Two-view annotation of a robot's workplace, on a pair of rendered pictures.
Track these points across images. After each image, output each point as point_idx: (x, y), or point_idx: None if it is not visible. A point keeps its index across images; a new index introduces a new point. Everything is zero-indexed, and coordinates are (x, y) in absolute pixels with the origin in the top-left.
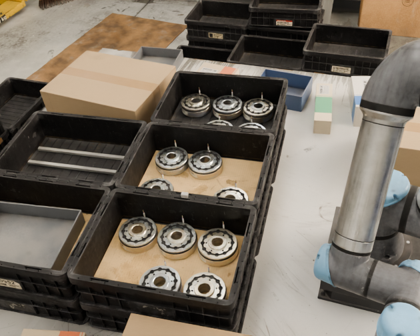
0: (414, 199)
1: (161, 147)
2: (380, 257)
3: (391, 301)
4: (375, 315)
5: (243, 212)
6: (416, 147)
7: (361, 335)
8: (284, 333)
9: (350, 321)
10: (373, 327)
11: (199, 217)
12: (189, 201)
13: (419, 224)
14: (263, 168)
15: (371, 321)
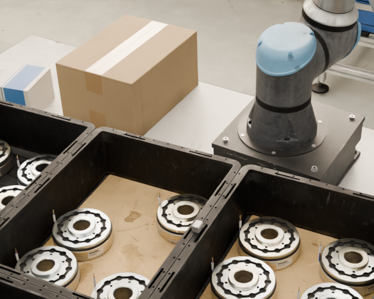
0: (315, 29)
1: None
2: (315, 120)
3: None
4: (346, 178)
5: (245, 181)
6: (162, 54)
7: (372, 194)
8: None
9: None
10: (361, 183)
11: (216, 245)
12: (210, 226)
13: (336, 45)
14: (170, 146)
15: (354, 184)
